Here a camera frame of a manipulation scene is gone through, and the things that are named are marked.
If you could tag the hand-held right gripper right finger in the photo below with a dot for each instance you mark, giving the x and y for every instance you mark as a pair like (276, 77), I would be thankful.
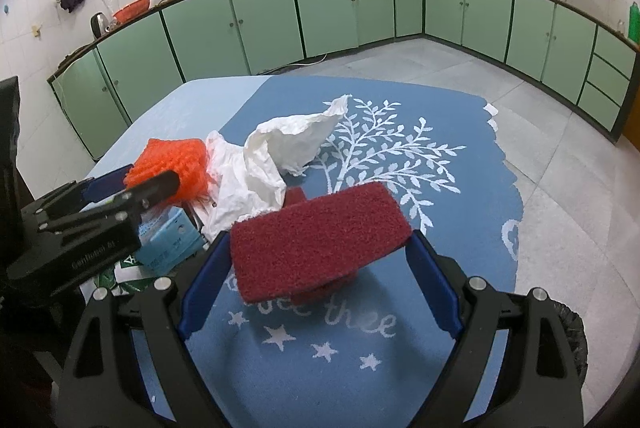
(435, 285)

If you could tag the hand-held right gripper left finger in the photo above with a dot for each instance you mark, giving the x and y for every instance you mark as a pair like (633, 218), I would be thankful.
(205, 285)

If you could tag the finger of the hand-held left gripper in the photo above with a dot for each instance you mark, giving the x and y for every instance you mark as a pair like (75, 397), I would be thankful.
(107, 185)
(150, 190)

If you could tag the curled orange foam net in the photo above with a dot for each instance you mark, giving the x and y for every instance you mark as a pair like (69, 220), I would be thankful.
(175, 158)

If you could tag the light blue packet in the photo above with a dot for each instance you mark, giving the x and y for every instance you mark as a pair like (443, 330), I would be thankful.
(170, 238)

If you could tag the green white packet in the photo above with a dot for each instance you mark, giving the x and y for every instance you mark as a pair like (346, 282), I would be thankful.
(130, 278)

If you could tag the white tissue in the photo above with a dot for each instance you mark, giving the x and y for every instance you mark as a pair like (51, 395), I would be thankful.
(295, 138)
(245, 198)

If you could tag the dark red scouring pad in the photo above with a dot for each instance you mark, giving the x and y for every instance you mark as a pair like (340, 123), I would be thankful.
(315, 238)

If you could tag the black lined trash bin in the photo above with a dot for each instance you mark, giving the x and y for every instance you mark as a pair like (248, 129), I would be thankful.
(572, 333)

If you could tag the blue tree print table mat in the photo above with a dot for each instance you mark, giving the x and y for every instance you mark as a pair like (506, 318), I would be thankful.
(450, 228)

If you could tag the metal kettle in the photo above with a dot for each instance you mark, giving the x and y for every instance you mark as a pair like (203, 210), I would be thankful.
(100, 26)

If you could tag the red basin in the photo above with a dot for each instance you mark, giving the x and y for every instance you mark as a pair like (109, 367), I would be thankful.
(132, 11)

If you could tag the green base cabinets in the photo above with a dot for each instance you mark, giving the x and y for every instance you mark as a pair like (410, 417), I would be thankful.
(325, 13)

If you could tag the green thermos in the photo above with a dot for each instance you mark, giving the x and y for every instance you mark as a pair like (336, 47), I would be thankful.
(634, 23)

